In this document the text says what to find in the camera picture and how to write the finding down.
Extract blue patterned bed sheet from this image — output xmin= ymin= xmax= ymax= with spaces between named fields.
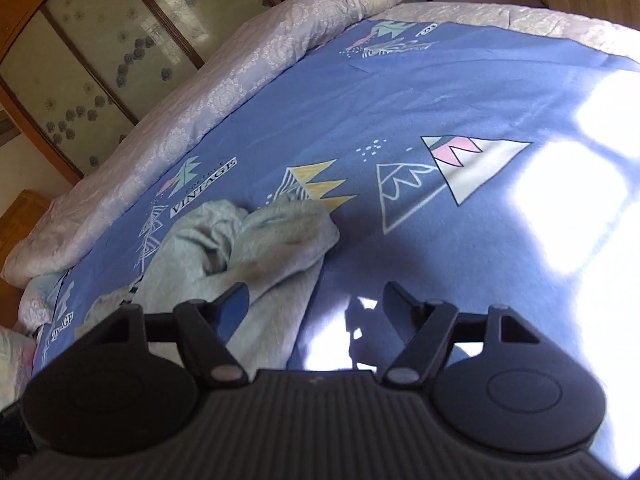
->
xmin=36 ymin=20 xmax=639 ymax=474

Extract wooden wardrobe with glass doors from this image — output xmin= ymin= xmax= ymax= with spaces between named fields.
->
xmin=1 ymin=0 xmax=272 ymax=178

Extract wooden headboard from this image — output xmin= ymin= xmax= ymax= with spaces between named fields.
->
xmin=0 ymin=190 xmax=51 ymax=328

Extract white floral quilt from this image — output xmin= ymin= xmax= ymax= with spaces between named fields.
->
xmin=4 ymin=0 xmax=639 ymax=328

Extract light grey sweatpants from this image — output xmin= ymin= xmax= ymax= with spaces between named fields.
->
xmin=75 ymin=195 xmax=340 ymax=375

